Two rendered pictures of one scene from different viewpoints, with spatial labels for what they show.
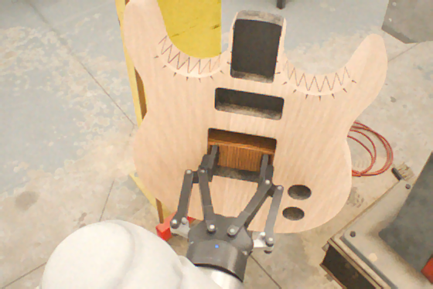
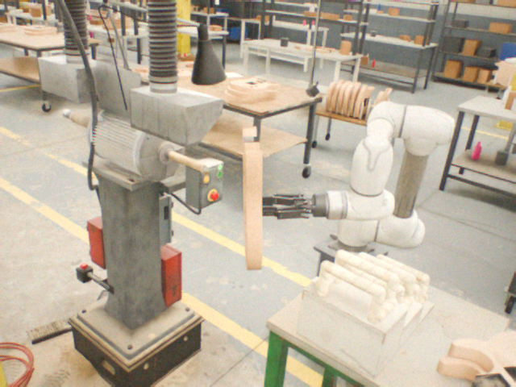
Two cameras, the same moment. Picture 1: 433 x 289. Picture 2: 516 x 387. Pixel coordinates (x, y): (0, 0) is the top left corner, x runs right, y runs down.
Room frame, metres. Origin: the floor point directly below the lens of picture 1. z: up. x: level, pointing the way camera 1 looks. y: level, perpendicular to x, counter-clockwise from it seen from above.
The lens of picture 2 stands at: (0.78, 1.20, 1.93)
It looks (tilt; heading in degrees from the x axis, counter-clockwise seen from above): 26 degrees down; 255
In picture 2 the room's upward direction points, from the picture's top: 4 degrees clockwise
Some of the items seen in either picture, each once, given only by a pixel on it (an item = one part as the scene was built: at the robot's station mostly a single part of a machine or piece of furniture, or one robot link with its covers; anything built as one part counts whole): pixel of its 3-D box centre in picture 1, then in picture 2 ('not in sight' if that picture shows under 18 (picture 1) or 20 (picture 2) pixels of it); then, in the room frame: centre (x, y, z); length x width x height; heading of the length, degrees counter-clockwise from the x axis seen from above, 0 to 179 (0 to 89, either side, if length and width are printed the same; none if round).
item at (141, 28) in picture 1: (155, 32); (253, 166); (0.48, 0.08, 1.46); 0.07 x 0.04 x 0.10; 79
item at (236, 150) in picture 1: (241, 151); not in sight; (0.43, -0.03, 1.28); 0.10 x 0.03 x 0.05; 79
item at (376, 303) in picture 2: not in sight; (376, 305); (0.17, 0.33, 1.15); 0.03 x 0.03 x 0.09
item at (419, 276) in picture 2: not in sight; (401, 268); (-0.11, 0.03, 1.04); 0.20 x 0.03 x 0.03; 126
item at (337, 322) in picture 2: not in sight; (350, 321); (0.18, 0.24, 1.02); 0.27 x 0.15 x 0.17; 127
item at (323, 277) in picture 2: not in sight; (323, 279); (0.27, 0.19, 1.15); 0.03 x 0.03 x 0.09
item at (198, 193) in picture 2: not in sight; (190, 185); (0.53, -0.82, 0.99); 0.24 x 0.21 x 0.26; 127
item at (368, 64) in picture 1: (355, 69); (249, 141); (0.42, -0.17, 1.44); 0.07 x 0.04 x 0.09; 79
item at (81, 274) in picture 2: not in sight; (95, 281); (1.01, -0.86, 0.46); 0.25 x 0.07 x 0.08; 127
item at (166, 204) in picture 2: not in sight; (155, 192); (0.70, -0.89, 0.93); 0.15 x 0.10 x 0.55; 127
